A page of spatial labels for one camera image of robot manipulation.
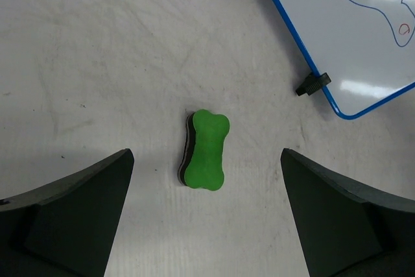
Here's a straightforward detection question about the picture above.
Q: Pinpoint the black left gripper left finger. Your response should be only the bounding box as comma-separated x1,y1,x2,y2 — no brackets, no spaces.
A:
1,149,134,276

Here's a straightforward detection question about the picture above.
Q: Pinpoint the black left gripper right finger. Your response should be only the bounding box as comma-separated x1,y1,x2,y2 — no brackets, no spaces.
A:
281,149,414,276

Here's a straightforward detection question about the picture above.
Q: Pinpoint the green bone-shaped eraser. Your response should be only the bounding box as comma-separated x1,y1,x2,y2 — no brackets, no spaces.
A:
178,109,230,191

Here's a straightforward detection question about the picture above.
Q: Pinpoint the blue-framed whiteboard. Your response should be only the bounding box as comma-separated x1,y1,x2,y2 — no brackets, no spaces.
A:
272,0,414,120

